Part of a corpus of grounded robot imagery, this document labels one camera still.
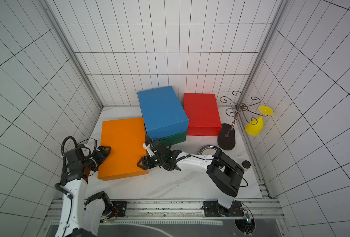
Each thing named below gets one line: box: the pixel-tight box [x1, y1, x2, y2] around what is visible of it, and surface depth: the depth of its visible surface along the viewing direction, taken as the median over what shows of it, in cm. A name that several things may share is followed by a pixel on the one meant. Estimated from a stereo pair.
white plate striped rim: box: [197, 145, 223, 157], surface depth 96 cm
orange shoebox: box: [97, 117, 148, 182], surface depth 77 cm
